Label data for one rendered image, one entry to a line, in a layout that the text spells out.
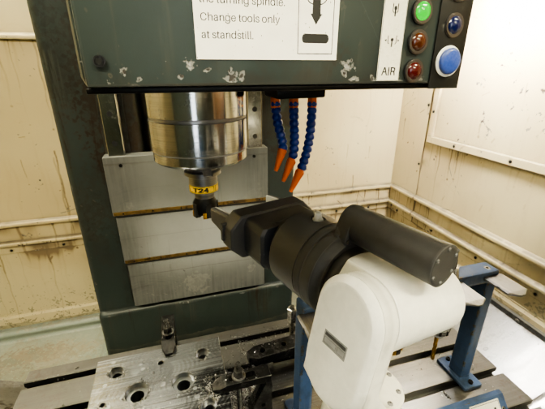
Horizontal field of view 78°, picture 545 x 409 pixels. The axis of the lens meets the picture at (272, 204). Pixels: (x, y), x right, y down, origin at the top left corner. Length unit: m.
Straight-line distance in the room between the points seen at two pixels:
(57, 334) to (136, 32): 1.56
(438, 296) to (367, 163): 1.45
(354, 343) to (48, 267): 1.53
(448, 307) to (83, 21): 0.40
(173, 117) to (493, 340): 1.22
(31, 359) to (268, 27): 1.58
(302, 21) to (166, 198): 0.77
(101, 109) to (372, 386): 0.92
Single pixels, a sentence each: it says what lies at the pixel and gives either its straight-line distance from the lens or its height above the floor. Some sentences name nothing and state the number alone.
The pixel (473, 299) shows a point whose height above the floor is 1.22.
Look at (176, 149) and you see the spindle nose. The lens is 0.53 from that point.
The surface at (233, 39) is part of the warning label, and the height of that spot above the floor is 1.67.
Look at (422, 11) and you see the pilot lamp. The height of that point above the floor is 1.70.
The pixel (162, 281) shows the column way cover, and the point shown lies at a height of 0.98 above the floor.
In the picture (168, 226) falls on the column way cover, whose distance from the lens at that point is 1.12.
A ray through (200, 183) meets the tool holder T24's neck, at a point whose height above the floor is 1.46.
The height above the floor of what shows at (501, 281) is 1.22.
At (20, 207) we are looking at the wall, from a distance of 1.60.
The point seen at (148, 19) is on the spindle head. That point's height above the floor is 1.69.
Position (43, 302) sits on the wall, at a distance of 1.79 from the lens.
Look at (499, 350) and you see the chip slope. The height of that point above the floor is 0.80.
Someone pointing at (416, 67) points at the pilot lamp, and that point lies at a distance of 0.47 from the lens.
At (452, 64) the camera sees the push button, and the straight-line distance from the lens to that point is 0.50.
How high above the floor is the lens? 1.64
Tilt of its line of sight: 22 degrees down
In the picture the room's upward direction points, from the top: straight up
